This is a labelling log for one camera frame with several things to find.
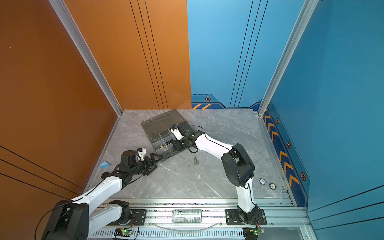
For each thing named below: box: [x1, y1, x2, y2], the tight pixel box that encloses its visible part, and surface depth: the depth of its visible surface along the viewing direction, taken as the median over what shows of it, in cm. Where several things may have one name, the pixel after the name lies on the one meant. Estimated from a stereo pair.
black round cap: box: [101, 172, 112, 181], surface depth 79 cm
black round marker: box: [269, 182, 277, 190], surface depth 84 cm
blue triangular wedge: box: [99, 161, 111, 169], surface depth 93 cm
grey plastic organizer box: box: [140, 109, 188, 159], surface depth 111 cm
